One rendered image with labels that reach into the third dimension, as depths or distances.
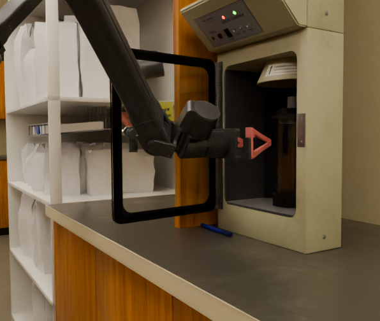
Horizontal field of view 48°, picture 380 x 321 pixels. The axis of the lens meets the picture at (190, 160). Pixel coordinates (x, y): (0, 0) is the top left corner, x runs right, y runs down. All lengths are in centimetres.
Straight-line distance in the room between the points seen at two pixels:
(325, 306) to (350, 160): 78
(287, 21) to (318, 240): 46
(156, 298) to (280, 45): 61
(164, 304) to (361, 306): 40
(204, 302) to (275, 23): 58
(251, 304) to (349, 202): 80
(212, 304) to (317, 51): 55
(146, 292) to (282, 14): 65
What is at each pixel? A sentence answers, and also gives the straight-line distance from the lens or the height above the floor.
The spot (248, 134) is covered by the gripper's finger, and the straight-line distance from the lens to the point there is 93.
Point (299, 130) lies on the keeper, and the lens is 94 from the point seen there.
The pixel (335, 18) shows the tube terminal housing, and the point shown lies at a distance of 102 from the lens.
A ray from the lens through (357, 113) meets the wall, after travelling 139.
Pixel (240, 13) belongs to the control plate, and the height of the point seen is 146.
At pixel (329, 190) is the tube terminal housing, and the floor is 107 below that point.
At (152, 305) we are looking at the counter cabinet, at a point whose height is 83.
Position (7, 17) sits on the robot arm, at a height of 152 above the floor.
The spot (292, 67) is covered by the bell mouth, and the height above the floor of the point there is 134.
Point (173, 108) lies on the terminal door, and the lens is 107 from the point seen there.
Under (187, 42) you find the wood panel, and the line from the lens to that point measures 120.
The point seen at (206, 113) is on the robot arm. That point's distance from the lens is 85.
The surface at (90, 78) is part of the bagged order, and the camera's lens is 207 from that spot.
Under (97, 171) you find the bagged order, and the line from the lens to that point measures 204.
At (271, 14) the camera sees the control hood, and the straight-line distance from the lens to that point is 96.
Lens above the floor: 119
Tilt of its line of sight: 3 degrees down
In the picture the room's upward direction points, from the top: straight up
